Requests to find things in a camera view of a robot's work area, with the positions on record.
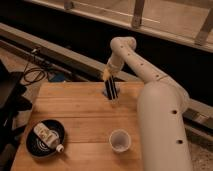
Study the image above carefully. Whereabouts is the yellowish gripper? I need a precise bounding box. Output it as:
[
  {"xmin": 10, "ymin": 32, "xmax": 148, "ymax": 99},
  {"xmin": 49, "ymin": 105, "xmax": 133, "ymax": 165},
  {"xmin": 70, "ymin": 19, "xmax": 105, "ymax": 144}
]
[{"xmin": 102, "ymin": 68, "xmax": 118, "ymax": 100}]

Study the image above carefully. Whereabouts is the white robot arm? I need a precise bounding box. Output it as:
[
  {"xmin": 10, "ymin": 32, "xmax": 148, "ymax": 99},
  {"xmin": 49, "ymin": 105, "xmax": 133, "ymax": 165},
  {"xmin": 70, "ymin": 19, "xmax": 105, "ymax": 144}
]
[{"xmin": 103, "ymin": 37, "xmax": 193, "ymax": 171}]

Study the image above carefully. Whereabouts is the white paper cup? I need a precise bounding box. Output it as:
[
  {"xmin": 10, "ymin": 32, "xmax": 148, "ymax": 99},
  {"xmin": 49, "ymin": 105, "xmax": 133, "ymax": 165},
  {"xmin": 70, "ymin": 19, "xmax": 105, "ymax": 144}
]
[{"xmin": 109, "ymin": 129, "xmax": 131, "ymax": 153}]

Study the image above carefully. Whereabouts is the white plastic bottle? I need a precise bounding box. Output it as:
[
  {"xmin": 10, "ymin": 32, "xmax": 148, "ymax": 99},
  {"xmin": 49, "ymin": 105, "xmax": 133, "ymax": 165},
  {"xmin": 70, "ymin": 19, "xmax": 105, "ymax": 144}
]
[{"xmin": 33, "ymin": 122, "xmax": 64, "ymax": 153}]

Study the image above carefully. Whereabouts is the black round plate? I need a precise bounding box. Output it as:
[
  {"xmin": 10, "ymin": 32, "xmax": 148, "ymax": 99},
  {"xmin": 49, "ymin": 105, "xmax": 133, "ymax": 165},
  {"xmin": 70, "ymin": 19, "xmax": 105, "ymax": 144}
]
[{"xmin": 26, "ymin": 119, "xmax": 65, "ymax": 157}]

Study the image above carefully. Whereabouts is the black chair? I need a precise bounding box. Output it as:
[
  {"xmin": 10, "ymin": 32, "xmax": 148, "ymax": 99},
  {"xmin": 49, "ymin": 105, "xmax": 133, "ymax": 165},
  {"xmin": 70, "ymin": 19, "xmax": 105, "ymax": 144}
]
[{"xmin": 0, "ymin": 60, "xmax": 32, "ymax": 171}]

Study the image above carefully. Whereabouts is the black cable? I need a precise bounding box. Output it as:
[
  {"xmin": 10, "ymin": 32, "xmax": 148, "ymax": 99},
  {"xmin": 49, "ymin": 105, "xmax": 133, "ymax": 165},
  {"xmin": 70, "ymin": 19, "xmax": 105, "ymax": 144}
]
[{"xmin": 20, "ymin": 49, "xmax": 51, "ymax": 86}]

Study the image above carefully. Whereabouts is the metal rail beam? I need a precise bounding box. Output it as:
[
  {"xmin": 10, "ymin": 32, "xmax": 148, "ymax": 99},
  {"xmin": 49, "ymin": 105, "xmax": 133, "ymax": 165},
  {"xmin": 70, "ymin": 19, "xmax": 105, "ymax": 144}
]
[{"xmin": 0, "ymin": 23, "xmax": 213, "ymax": 136}]

